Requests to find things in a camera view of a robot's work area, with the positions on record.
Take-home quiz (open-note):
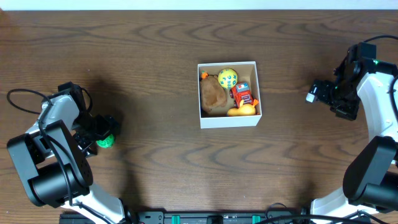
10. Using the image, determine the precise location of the white cardboard box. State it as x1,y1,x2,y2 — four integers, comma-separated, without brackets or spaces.
197,61,262,129

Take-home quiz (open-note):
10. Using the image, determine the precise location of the red toy fire truck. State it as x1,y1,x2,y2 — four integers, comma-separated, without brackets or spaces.
229,82,254,108

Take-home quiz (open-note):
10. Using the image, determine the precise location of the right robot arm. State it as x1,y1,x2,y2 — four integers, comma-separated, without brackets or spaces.
306,40,397,223

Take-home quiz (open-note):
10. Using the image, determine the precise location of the yellow ball with blue letters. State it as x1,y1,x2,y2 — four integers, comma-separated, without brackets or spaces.
218,68,238,89

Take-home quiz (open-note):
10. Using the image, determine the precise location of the green ball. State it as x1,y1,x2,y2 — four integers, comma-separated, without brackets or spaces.
96,134,116,148

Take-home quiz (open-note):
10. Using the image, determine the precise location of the brown plush toy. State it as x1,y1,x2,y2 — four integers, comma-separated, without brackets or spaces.
200,71,228,113

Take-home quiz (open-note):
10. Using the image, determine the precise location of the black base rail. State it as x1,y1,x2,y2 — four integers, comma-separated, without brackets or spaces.
58,202,312,224

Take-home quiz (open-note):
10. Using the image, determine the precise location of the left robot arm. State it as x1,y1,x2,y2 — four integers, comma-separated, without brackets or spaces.
7,82,136,223

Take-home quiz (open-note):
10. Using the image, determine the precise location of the orange rubber duck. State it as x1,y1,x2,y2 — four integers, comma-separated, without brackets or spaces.
227,99,259,116

